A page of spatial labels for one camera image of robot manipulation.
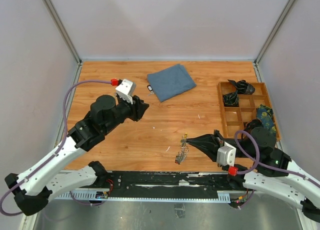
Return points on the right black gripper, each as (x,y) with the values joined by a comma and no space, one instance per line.
(208,144)

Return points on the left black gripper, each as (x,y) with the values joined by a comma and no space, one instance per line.
(137,112)

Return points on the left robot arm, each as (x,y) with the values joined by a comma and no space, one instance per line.
(36,187)

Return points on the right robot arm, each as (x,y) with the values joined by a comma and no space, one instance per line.
(253,162)

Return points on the folded blue cloth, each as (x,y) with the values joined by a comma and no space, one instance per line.
(170,82)

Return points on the wooden compartment tray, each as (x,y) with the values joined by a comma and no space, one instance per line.
(236,117)

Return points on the dark rolled tie middle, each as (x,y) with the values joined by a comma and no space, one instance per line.
(231,99)

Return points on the dark rolled tie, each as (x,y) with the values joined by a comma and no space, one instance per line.
(253,124)
(243,87)
(231,99)

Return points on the dark rolled tie bottom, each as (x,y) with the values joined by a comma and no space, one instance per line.
(253,124)

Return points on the blue floral rolled tie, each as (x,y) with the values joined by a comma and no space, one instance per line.
(265,115)

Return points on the dark rolled tie top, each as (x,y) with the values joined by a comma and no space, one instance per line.
(243,87)

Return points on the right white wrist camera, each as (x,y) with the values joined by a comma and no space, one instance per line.
(226,156)

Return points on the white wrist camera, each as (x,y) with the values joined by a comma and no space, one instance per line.
(125,90)
(226,156)

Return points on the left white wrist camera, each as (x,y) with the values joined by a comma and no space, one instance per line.
(125,90)

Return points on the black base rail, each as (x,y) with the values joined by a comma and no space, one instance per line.
(170,185)

